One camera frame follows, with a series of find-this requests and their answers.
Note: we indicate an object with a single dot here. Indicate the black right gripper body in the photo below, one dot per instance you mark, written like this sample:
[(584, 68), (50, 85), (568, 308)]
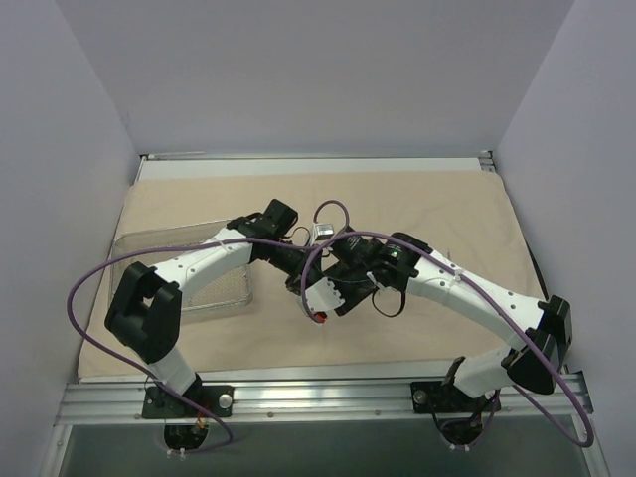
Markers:
[(343, 273)]

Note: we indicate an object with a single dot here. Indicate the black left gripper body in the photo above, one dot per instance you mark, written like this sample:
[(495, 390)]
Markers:
[(300, 278)]

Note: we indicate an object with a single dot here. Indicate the wire mesh instrument tray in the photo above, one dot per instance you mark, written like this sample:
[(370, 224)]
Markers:
[(231, 290)]

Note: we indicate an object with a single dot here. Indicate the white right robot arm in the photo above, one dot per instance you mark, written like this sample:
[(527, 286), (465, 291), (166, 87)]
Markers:
[(537, 333)]

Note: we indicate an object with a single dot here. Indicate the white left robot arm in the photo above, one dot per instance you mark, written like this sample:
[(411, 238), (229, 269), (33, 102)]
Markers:
[(145, 312)]

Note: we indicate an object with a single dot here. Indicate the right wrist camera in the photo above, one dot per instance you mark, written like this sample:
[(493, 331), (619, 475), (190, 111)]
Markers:
[(356, 251)]

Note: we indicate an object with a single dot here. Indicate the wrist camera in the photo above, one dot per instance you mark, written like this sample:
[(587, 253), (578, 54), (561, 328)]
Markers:
[(321, 231), (356, 251)]

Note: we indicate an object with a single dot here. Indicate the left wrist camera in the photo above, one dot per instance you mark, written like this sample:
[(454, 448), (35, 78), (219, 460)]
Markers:
[(321, 231)]

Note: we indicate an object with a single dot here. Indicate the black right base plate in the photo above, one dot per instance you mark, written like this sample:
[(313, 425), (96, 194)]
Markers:
[(428, 397)]

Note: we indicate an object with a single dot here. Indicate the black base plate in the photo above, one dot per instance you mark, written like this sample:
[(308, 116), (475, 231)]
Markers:
[(159, 404), (428, 397)]

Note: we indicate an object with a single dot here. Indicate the aluminium table edge rail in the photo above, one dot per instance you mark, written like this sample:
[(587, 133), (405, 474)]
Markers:
[(487, 161)]

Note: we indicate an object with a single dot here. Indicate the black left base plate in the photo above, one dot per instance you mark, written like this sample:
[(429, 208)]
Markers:
[(159, 404)]

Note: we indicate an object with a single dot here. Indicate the aluminium front rail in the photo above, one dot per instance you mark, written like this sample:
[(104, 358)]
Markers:
[(254, 402)]

